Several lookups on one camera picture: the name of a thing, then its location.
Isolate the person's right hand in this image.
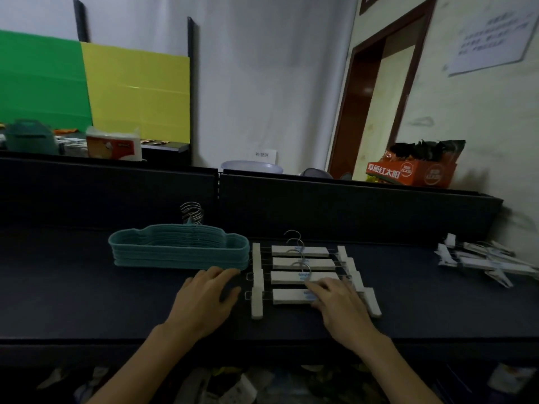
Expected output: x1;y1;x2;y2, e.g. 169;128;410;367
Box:
304;276;392;356

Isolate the person's left hand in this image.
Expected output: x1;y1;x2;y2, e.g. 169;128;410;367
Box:
166;266;241;341

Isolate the stack of teal hangers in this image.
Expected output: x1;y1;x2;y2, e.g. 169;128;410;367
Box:
108;201;250;270

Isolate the person's right forearm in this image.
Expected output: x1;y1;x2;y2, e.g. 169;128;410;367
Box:
358;334;443;404

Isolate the person's left forearm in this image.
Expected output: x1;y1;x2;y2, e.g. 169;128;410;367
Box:
86;325;203;404

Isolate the black back panel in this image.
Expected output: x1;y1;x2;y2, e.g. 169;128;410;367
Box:
0;151;504;249

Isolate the black table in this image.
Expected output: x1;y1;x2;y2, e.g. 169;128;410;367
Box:
0;224;539;366

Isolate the grey round container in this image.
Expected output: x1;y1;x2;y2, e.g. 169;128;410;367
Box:
299;167;353;181

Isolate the lavender plastic basin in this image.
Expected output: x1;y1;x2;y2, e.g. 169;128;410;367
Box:
220;159;284;175

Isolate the orange snack carton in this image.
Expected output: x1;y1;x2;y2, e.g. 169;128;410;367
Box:
365;139;467;189

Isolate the small white label sign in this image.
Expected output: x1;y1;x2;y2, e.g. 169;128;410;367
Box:
250;148;278;164

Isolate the red tissue pack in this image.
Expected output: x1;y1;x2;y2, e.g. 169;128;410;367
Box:
85;126;143;162

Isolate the row of white small boxes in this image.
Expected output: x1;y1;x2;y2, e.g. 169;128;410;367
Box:
54;136;89;158

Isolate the grey wall shelf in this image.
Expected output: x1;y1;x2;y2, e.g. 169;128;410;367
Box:
141;140;191;153

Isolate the brown door frame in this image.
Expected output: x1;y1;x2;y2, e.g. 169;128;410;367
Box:
327;0;438;180

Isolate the yellow wall panel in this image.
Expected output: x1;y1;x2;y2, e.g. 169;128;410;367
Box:
80;42;191;144

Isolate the green wall panel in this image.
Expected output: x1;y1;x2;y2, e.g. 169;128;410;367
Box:
0;30;93;132

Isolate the white wall notice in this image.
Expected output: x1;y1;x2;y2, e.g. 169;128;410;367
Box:
447;3;539;77

